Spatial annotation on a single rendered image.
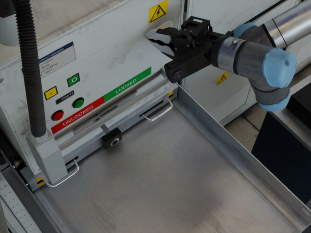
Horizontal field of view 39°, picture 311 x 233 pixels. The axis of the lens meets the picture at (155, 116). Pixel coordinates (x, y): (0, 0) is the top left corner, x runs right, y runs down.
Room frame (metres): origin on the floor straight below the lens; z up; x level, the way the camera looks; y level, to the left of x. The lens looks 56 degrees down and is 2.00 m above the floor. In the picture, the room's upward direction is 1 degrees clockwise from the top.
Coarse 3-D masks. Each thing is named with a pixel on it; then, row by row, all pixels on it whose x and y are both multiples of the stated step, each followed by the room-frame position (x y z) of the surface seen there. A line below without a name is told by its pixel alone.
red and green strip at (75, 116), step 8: (144, 72) 0.76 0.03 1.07; (128, 80) 0.72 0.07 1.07; (136, 80) 0.74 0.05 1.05; (120, 88) 0.71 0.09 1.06; (104, 96) 0.67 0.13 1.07; (112, 96) 0.69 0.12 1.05; (96, 104) 0.66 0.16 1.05; (80, 112) 0.63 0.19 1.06; (88, 112) 0.64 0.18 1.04; (64, 120) 0.60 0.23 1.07; (72, 120) 0.61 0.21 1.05; (56, 128) 0.58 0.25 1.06
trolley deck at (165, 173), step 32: (160, 128) 0.73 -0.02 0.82; (192, 128) 0.73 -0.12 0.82; (96, 160) 0.61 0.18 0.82; (128, 160) 0.61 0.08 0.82; (160, 160) 0.62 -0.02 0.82; (192, 160) 0.62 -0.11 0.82; (224, 160) 0.62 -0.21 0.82; (64, 192) 0.51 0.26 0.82; (96, 192) 0.51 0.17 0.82; (128, 192) 0.51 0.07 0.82; (160, 192) 0.51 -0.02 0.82; (192, 192) 0.51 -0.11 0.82; (224, 192) 0.52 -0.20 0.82; (256, 192) 0.52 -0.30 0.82; (96, 224) 0.41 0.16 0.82; (128, 224) 0.42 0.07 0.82; (160, 224) 0.42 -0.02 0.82; (192, 224) 0.42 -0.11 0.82; (224, 224) 0.42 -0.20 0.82; (256, 224) 0.42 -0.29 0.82; (288, 224) 0.42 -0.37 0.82
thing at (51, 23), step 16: (32, 0) 0.70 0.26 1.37; (48, 0) 0.70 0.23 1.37; (64, 0) 0.70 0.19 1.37; (80, 0) 0.71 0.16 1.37; (96, 0) 0.71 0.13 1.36; (112, 0) 0.71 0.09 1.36; (128, 0) 0.71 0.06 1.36; (32, 16) 0.66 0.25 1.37; (48, 16) 0.66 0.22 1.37; (64, 16) 0.66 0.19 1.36; (80, 16) 0.66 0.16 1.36; (96, 16) 0.66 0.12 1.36; (48, 32) 0.61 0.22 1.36; (64, 32) 0.61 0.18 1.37; (0, 48) 0.57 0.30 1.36; (16, 48) 0.57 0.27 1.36; (0, 64) 0.53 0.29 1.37; (0, 112) 0.54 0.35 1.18; (0, 128) 0.67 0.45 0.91; (16, 144) 0.55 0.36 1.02
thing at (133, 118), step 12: (156, 96) 0.80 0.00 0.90; (144, 108) 0.76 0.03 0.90; (156, 108) 0.79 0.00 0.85; (120, 120) 0.71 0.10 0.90; (132, 120) 0.73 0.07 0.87; (84, 144) 0.63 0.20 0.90; (96, 144) 0.64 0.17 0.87; (72, 156) 0.59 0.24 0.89; (84, 156) 0.61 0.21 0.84; (24, 168) 0.54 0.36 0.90; (36, 180) 0.51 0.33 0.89
